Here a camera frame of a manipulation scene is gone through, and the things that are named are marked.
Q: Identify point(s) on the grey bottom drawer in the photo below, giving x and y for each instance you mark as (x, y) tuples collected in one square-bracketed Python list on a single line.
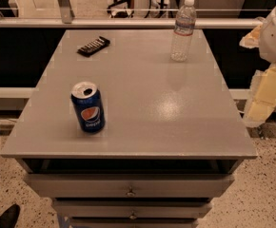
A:
[(133, 223)]

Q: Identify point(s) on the metal railing post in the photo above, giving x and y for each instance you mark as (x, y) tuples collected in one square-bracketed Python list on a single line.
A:
[(66, 11)]

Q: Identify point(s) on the grey middle drawer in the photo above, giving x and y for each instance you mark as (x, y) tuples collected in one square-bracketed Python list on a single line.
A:
[(132, 208)]

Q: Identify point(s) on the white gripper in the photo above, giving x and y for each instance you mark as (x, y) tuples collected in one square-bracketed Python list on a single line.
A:
[(262, 97)]

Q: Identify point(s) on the black snack bar wrapper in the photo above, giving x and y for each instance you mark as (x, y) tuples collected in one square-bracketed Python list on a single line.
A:
[(94, 46)]

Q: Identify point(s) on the grey drawer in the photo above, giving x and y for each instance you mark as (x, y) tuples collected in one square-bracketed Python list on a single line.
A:
[(132, 208), (133, 223), (129, 186)]

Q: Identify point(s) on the black shoe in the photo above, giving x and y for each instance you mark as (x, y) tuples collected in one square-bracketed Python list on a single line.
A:
[(9, 218)]

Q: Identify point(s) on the grey top drawer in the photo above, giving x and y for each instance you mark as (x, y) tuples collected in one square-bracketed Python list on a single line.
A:
[(129, 186)]

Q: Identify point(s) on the blue pepsi can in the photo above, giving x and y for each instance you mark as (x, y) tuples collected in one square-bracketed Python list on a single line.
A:
[(87, 102)]

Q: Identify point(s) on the clear plastic water bottle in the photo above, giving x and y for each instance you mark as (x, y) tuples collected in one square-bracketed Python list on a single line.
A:
[(183, 31)]

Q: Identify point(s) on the black office chair base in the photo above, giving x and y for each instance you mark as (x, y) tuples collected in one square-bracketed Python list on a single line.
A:
[(121, 9)]

